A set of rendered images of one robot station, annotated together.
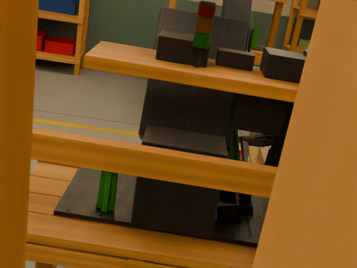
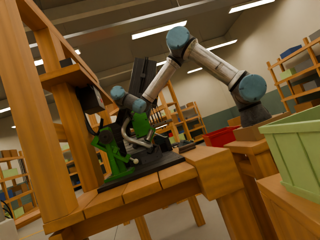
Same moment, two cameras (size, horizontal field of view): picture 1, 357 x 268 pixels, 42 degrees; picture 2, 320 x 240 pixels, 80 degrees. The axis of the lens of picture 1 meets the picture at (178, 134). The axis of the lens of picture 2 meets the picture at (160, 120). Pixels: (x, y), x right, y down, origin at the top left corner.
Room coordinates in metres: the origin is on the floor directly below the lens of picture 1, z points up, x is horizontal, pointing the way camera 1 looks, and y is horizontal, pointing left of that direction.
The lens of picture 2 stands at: (1.83, -1.57, 1.02)
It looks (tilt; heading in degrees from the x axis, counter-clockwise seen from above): 5 degrees up; 86
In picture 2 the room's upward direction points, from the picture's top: 20 degrees counter-clockwise
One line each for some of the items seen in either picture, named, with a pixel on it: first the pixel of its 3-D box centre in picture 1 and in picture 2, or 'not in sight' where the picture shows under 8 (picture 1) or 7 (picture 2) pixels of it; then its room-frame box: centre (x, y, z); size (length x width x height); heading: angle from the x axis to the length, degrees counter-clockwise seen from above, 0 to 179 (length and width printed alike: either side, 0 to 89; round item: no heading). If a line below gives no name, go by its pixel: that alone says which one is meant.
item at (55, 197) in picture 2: not in sight; (86, 115); (1.42, -0.14, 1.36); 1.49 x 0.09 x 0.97; 91
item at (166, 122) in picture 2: not in sight; (148, 129); (1.82, -0.06, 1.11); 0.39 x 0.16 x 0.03; 1
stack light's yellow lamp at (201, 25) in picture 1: (204, 25); not in sight; (1.42, -0.02, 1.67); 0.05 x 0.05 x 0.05
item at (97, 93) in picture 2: (258, 106); (91, 100); (1.51, -0.25, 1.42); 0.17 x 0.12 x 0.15; 91
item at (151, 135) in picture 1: (178, 180); (122, 145); (1.58, -0.03, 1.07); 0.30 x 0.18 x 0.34; 91
